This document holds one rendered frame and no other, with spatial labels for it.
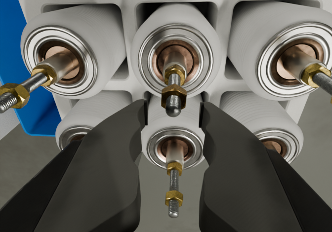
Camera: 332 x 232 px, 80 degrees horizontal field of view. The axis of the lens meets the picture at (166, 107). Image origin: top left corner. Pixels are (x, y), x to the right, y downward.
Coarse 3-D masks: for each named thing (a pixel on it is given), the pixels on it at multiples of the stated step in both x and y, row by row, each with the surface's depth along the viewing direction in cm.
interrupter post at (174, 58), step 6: (168, 54) 20; (174, 54) 19; (180, 54) 19; (168, 60) 18; (174, 60) 18; (180, 60) 18; (168, 66) 17; (180, 66) 17; (186, 66) 18; (186, 72) 18
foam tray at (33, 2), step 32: (32, 0) 24; (64, 0) 24; (96, 0) 24; (128, 0) 24; (160, 0) 24; (192, 0) 24; (224, 0) 23; (288, 0) 30; (320, 0) 23; (128, 32) 26; (224, 32) 25; (128, 64) 28; (224, 64) 27
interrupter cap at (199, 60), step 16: (160, 32) 18; (176, 32) 18; (192, 32) 18; (144, 48) 19; (160, 48) 19; (176, 48) 19; (192, 48) 19; (208, 48) 19; (144, 64) 20; (160, 64) 20; (192, 64) 20; (208, 64) 20; (144, 80) 21; (160, 80) 21; (192, 80) 21
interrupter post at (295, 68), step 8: (288, 56) 19; (296, 56) 18; (304, 56) 18; (288, 64) 19; (296, 64) 18; (304, 64) 17; (312, 64) 17; (320, 64) 17; (288, 72) 19; (296, 72) 18
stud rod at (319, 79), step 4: (316, 76) 16; (320, 76) 16; (324, 76) 15; (328, 76) 15; (312, 80) 16; (316, 80) 16; (320, 80) 16; (324, 80) 15; (328, 80) 15; (316, 84) 16; (320, 84) 15; (324, 84) 15; (328, 84) 15; (324, 88) 15; (328, 88) 15; (328, 92) 15
